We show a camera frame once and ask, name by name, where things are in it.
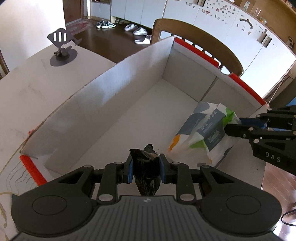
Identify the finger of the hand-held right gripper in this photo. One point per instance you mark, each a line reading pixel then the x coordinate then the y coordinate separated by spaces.
pixel 253 122
pixel 238 131

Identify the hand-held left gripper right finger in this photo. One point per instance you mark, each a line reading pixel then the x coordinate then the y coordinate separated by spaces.
pixel 163 170

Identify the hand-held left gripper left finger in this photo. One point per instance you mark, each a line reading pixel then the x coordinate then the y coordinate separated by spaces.
pixel 130 170

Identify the black snack wrapper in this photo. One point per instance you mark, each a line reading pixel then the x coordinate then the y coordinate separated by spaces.
pixel 145 171

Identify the white packet blue-grey print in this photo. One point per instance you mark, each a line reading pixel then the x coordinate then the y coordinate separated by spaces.
pixel 203 134

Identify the red and white cardboard box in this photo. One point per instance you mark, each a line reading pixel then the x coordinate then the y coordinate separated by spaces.
pixel 138 111

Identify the white marble desktop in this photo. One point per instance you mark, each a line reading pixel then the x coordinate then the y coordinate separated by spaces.
pixel 34 92

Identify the white sticker-covered cabinet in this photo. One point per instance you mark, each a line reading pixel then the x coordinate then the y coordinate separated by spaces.
pixel 208 23

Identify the printed table mat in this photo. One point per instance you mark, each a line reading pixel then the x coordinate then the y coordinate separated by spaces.
pixel 13 185

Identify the wooden chair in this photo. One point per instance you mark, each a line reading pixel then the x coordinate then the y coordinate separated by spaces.
pixel 175 23

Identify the grey metal phone stand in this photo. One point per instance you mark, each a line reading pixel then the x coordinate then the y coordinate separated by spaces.
pixel 62 58

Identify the red patterned rug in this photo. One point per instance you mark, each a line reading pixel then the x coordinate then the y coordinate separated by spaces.
pixel 78 25

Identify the brown wooden door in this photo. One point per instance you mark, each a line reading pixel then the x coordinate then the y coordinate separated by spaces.
pixel 71 9

